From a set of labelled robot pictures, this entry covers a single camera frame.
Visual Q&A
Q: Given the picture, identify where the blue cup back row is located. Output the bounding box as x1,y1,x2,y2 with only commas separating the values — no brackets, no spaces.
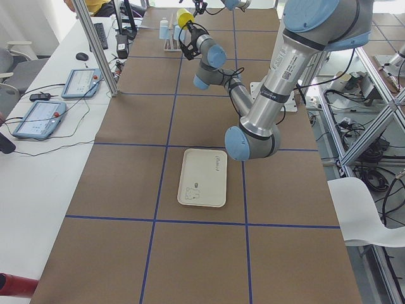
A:
159,25,168,40

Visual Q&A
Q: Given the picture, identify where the near teach pendant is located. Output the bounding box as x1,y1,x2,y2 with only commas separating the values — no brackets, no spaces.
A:
12,101,67,140

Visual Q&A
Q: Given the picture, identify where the red fire extinguisher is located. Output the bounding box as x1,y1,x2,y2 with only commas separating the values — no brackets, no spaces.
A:
1,273,39,298

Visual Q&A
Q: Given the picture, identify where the light blue cup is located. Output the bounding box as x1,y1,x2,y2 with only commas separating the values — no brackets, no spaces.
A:
173,25,181,41

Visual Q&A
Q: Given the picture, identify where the person in yellow shirt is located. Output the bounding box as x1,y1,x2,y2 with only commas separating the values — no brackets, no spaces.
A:
65,0,115,17

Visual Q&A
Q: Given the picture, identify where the grey office chair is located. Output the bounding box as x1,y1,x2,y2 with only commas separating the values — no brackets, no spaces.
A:
1,41,48,98

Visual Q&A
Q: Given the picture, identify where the teach pendant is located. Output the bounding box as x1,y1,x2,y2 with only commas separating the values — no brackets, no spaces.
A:
61,68,102,99
12,101,67,140

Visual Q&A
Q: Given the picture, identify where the black keyboard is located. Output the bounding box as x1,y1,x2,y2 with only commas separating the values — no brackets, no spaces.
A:
93,23,108,49

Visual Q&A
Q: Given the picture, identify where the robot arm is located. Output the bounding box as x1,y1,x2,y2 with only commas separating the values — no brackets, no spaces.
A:
177,1,373,161
193,0,251,16

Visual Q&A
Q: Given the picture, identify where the far teach pendant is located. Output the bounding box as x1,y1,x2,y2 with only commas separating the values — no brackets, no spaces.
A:
61,68,102,99

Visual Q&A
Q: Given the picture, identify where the black computer monitor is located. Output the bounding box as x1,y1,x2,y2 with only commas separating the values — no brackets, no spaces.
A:
113,0,138,41

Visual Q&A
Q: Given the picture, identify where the cream plastic tray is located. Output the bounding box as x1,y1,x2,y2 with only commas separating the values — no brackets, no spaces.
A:
177,148,227,208

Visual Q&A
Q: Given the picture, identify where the black computer mouse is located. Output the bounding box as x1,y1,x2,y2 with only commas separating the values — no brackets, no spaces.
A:
75,52,89,61

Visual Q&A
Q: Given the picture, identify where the white plastic chair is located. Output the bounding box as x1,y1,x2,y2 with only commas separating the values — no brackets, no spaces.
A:
327,177,404,248

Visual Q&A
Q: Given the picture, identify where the black box with label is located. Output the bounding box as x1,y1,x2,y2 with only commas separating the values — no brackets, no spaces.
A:
115,34,129,59

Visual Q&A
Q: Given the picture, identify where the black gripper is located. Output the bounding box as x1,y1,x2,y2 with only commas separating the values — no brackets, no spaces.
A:
185,0,208,51

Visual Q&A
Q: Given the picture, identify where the aluminium frame post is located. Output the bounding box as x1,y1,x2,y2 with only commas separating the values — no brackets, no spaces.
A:
72,0,118,97

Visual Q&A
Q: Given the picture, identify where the cream white cup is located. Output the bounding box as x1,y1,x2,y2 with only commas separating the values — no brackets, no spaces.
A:
160,18,168,27

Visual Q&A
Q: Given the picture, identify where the yellow cup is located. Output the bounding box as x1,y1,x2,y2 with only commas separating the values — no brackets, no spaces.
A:
176,8,194,28

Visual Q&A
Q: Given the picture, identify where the black power adapter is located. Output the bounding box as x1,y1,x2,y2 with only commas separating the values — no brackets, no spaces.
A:
29,93,51,102

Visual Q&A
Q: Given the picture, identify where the white wire cup rack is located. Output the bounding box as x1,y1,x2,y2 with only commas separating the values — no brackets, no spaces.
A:
163,14,183,53

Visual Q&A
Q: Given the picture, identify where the wooden rack dowel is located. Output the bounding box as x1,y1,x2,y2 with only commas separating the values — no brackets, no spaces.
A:
168,13,175,43

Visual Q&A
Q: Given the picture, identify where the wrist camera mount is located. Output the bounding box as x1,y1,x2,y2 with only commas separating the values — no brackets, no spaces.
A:
180,42,200,60

